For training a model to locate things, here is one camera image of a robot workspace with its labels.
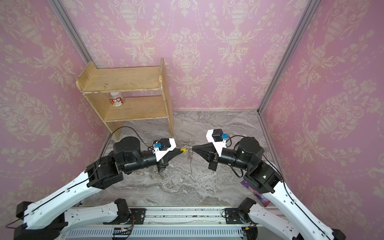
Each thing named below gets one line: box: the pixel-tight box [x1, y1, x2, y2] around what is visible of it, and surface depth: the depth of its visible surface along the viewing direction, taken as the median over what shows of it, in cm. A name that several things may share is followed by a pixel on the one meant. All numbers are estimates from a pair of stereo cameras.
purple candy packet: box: [240, 179, 271, 207], surface depth 81 cm
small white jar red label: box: [109, 92, 125, 107], surface depth 94 cm
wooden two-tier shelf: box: [75, 57, 174, 141], surface depth 82 cm
